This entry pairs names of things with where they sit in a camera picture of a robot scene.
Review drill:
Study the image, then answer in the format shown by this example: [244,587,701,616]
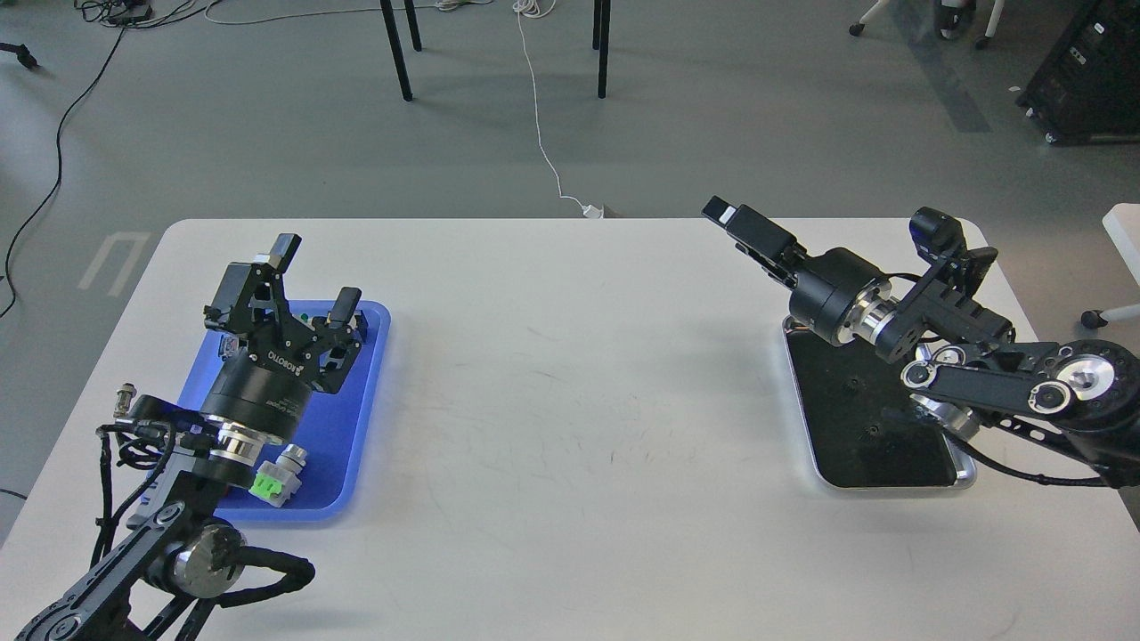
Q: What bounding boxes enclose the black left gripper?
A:
[200,234,365,443]

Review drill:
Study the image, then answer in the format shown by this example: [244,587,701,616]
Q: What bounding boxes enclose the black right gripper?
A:
[701,196,894,346]

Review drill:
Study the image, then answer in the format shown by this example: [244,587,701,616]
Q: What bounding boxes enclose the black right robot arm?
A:
[702,198,1139,490]

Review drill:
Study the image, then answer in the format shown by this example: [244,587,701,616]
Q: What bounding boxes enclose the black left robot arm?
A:
[18,234,367,640]

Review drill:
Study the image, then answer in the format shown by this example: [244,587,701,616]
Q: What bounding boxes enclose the silver metal tray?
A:
[781,316,977,496]

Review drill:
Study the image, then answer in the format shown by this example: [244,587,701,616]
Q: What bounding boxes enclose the black table legs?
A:
[378,0,613,102]

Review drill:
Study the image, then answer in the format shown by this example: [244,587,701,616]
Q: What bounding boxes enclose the white office chair base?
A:
[848,0,1005,50]

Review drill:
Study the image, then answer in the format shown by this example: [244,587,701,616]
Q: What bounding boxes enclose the black equipment cart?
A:
[1017,1,1139,146]

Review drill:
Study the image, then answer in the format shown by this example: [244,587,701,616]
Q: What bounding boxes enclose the white chair at right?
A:
[1078,203,1140,330]

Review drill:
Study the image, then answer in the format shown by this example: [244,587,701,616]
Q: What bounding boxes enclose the white cable with plug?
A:
[511,0,605,218]

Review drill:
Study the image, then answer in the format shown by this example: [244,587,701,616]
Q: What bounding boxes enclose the green white push button switch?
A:
[249,443,308,508]

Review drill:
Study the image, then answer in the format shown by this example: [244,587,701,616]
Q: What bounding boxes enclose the black floor cable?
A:
[0,0,206,321]

